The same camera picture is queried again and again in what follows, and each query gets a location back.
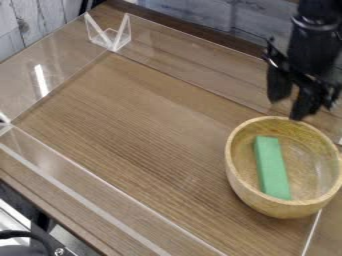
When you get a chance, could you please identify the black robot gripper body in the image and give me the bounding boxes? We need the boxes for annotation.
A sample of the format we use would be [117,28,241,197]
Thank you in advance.
[262,18,342,111]

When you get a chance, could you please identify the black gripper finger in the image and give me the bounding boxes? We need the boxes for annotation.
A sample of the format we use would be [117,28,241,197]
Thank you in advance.
[267,65,292,103]
[290,83,326,121]

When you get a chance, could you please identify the light wooden bowl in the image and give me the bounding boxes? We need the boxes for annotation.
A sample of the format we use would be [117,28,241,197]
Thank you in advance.
[224,116,342,219]

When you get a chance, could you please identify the green rectangular block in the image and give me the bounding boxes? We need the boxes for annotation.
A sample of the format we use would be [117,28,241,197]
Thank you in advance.
[254,136,291,200]

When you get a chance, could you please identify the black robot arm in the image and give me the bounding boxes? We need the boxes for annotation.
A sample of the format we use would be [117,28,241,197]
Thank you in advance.
[263,0,342,121]

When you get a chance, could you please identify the clear acrylic enclosure wall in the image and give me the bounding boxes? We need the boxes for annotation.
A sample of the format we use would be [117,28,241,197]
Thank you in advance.
[0,7,342,256]

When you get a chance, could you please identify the clear acrylic corner bracket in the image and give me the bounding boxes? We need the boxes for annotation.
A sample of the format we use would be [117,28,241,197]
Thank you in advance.
[84,13,132,52]

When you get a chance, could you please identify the black metal table bracket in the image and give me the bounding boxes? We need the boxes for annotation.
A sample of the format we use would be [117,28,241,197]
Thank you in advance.
[30,221,73,256]

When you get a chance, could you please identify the black cable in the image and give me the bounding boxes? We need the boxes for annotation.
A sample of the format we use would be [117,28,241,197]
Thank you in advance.
[0,229,54,256]

